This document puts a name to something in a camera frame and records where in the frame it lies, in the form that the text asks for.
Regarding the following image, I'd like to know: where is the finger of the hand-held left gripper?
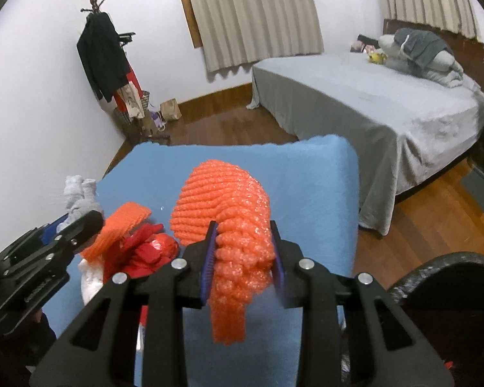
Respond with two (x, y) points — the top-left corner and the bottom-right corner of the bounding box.
(0, 214), (71, 261)
(44, 210), (106, 269)

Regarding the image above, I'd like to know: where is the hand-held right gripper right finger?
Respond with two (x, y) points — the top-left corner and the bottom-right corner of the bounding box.
(268, 220), (456, 387)

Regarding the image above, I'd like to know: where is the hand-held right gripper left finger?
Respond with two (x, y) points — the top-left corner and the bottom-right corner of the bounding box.
(29, 221), (220, 387)

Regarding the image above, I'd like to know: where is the orange foam net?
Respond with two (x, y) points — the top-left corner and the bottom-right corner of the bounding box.
(81, 202), (153, 263)
(170, 160), (277, 346)

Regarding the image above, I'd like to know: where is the red plastic bag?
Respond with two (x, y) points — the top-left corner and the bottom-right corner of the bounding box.
(103, 223), (181, 287)

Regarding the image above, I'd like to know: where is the black trash bin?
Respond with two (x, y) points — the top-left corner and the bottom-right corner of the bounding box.
(387, 252), (484, 387)

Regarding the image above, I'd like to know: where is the person's left forearm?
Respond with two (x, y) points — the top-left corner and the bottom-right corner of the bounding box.
(0, 310), (59, 376)

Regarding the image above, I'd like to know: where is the pale knotted cloth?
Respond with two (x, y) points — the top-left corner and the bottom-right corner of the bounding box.
(63, 175), (104, 226)

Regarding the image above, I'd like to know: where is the white crumpled tissue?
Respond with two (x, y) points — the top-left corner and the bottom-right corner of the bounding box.
(80, 260), (107, 305)

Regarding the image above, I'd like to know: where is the blue blanket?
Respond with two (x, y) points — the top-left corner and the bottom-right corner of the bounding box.
(42, 135), (360, 387)

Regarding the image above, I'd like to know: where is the woven basket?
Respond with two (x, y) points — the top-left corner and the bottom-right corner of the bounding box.
(114, 91), (151, 134)

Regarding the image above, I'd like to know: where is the red garment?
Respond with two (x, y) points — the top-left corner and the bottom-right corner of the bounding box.
(113, 68), (144, 115)

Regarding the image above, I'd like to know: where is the beige printed cloth bag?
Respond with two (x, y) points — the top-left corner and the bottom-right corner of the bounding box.
(119, 83), (144, 121)

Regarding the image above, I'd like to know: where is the brown paper bag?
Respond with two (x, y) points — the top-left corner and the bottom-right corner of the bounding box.
(160, 98), (182, 122)

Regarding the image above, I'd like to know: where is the black coat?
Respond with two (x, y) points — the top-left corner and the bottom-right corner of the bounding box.
(76, 12), (130, 103)

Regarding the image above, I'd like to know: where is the grey bedspread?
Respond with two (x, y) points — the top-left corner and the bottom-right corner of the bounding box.
(246, 52), (484, 236)

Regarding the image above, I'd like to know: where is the wooden bed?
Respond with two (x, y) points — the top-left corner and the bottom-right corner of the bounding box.
(246, 18), (484, 236)

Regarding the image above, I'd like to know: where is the grey flat board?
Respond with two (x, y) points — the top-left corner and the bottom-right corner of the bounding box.
(460, 167), (484, 207)

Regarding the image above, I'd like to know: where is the wooden coat rack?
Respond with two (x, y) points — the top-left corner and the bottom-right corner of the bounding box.
(80, 0), (171, 146)

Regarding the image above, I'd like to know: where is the dark small cushion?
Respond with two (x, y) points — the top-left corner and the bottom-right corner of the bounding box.
(350, 34), (382, 53)

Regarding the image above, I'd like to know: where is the white pillow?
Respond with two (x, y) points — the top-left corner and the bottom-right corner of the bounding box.
(378, 34), (412, 74)

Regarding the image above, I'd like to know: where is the wide striped beige curtain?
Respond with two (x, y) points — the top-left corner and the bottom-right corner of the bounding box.
(181, 0), (325, 74)

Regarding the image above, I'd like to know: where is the folded grey quilt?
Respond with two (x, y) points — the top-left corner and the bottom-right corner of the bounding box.
(423, 50), (481, 89)

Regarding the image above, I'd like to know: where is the dark grey garment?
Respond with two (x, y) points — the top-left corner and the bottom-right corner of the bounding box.
(394, 28), (454, 77)

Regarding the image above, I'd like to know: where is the wooden window frame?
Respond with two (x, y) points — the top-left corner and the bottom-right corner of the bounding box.
(173, 0), (204, 49)

